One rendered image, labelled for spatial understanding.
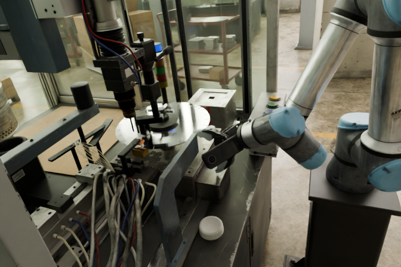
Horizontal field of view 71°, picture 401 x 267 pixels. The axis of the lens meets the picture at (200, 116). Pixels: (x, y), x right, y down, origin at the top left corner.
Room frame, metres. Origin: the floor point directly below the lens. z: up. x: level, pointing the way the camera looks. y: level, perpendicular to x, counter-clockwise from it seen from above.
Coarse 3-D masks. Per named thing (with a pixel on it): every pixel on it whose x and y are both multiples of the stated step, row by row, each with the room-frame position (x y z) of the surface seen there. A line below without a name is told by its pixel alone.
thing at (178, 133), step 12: (144, 108) 1.02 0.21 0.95; (168, 108) 0.99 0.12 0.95; (180, 108) 0.98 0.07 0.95; (192, 108) 0.97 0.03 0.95; (132, 120) 0.92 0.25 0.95; (180, 120) 0.88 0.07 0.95; (192, 120) 0.87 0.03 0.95; (204, 120) 0.86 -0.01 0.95; (120, 132) 0.84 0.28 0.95; (132, 132) 0.83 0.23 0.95; (156, 132) 0.82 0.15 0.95; (168, 132) 0.81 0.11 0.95; (180, 132) 0.80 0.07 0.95; (192, 132) 0.79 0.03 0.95; (144, 144) 0.75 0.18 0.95; (156, 144) 0.74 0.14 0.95; (168, 144) 0.73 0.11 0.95
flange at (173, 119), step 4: (168, 116) 0.88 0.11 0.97; (172, 116) 0.90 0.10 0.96; (176, 116) 0.90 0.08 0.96; (164, 120) 0.86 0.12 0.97; (168, 120) 0.87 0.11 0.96; (172, 120) 0.87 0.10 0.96; (176, 120) 0.87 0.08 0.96; (152, 124) 0.86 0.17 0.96; (156, 124) 0.85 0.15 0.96; (160, 124) 0.85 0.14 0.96; (164, 124) 0.85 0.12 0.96; (168, 124) 0.85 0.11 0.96; (172, 124) 0.84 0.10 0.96; (176, 124) 0.86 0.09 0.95; (152, 128) 0.84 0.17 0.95; (156, 128) 0.83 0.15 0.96; (160, 128) 0.83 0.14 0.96; (164, 128) 0.83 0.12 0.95; (168, 128) 0.83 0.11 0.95
